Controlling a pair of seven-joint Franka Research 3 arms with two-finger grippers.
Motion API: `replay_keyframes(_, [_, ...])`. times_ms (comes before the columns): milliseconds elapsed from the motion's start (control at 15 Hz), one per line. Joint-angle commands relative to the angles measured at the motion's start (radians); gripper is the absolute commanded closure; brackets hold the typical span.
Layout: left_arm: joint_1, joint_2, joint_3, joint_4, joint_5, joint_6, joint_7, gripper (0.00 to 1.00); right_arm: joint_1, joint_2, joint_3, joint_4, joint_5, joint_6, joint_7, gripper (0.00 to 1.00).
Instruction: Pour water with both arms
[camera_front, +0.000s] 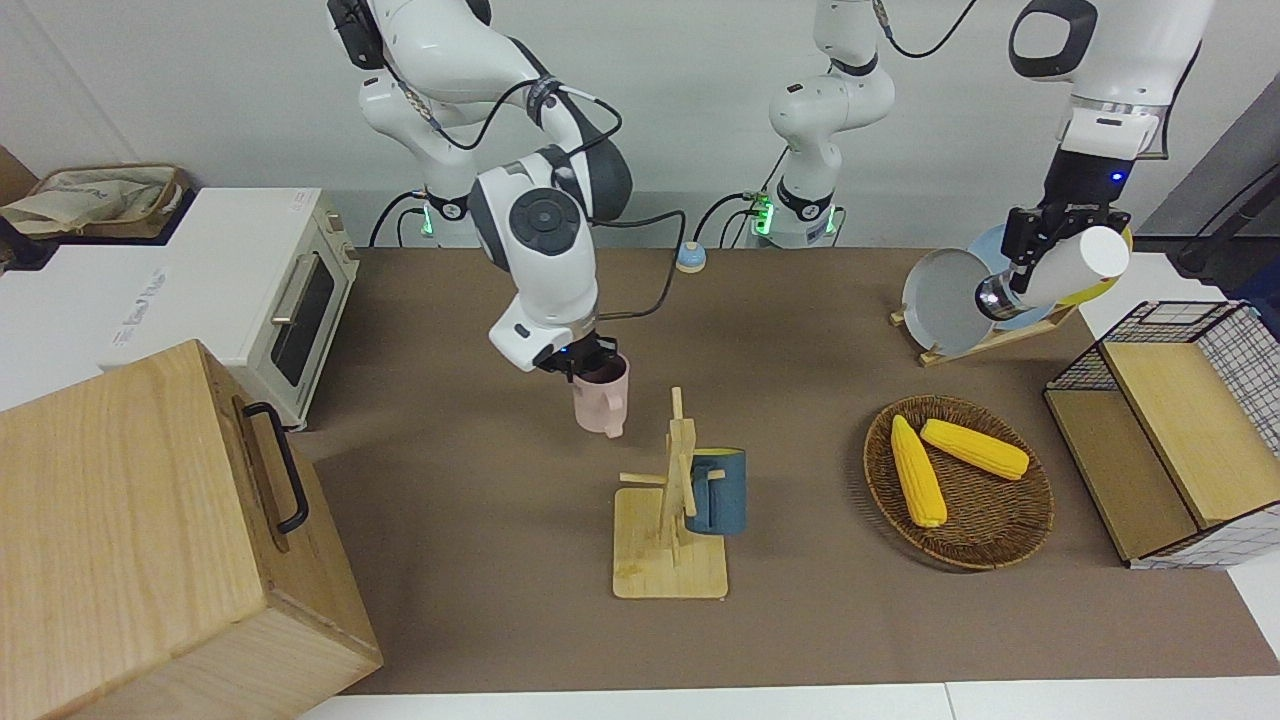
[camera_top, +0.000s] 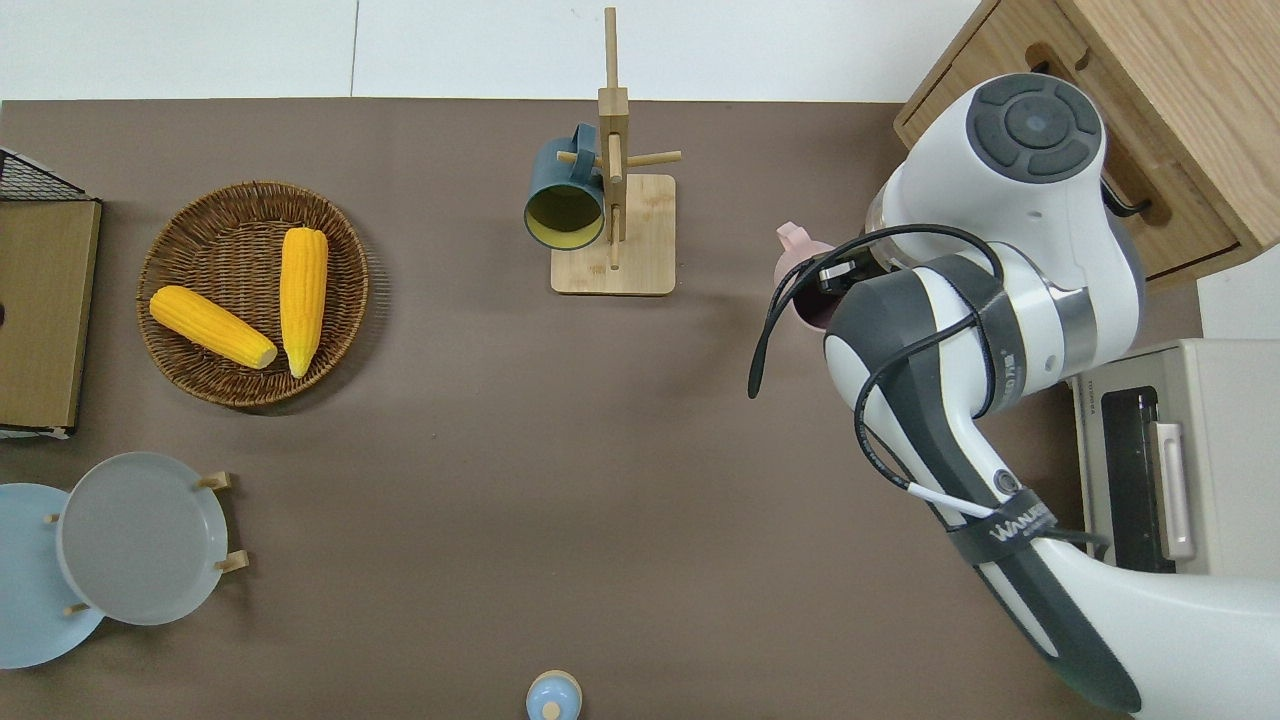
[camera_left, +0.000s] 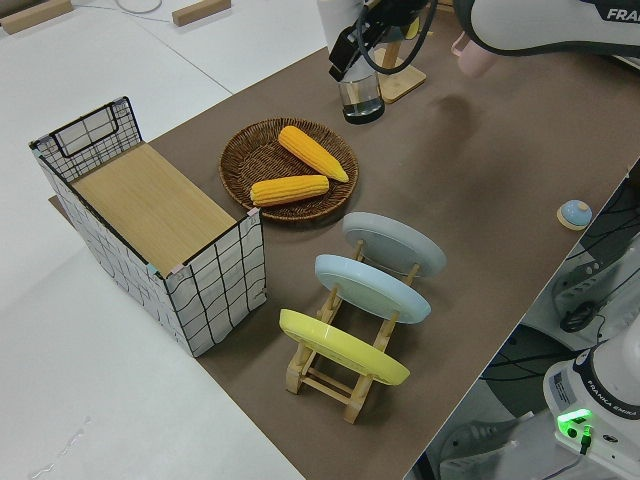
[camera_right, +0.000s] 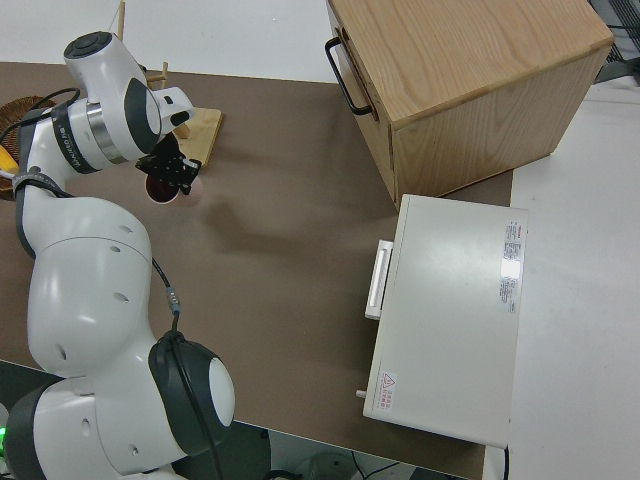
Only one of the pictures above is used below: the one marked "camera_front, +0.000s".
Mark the brown storage tray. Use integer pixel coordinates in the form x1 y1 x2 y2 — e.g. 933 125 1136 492
28 162 193 241

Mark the beige bag tray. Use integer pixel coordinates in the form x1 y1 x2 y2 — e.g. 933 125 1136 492
0 168 177 237

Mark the light blue plate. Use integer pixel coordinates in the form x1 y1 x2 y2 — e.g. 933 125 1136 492
965 222 1051 333

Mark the white cylindrical water cup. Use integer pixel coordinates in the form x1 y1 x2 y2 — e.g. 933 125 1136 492
974 225 1132 323

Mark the dark teal mug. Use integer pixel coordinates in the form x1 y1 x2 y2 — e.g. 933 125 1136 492
684 447 748 537

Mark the wooden cabinet box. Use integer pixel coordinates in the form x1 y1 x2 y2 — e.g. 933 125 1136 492
0 338 384 720

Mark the black branded velcro strap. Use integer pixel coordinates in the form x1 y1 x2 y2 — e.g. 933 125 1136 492
528 75 566 129

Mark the brown table mat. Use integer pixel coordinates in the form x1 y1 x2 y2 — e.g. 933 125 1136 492
290 247 1280 696

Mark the white toaster oven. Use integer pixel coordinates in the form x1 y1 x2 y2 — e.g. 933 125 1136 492
98 187 361 431

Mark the black base cable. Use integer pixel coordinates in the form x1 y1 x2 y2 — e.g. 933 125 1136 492
695 145 793 249
368 190 431 248

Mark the white oven door handle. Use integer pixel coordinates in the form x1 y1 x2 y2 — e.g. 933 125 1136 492
270 252 323 326

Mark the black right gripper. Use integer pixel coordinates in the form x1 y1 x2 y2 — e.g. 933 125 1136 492
533 335 625 385

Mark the wooden mug tree stand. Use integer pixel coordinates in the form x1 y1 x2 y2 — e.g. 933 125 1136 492
612 386 730 601

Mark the grey plate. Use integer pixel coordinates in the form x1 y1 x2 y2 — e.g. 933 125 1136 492
901 247 1001 359

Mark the black tripod leg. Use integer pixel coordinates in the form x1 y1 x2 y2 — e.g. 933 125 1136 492
1175 165 1280 276

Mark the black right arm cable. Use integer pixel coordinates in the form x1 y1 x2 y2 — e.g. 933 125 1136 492
395 70 691 323

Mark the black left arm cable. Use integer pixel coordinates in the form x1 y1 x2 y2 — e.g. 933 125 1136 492
875 0 981 59

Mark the black cabinet handle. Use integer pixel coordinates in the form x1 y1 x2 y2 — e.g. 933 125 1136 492
243 401 311 535

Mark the brown wicker basket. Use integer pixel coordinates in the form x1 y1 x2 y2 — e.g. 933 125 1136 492
863 395 1056 572

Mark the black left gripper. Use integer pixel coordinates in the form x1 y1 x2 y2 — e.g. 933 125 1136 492
1003 148 1136 294

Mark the wooden plate rack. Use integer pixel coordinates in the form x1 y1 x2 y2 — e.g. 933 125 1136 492
889 303 1079 368

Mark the yellow corn cob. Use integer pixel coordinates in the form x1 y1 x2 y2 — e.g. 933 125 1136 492
890 415 948 529
920 418 1031 481

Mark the brown tray with wire rack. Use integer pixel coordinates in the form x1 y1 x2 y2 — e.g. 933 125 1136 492
1043 300 1280 571

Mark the pink mug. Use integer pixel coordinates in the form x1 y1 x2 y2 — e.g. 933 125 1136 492
572 353 632 439

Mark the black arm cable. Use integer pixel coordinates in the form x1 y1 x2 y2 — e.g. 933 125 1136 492
395 70 691 323
875 0 981 59

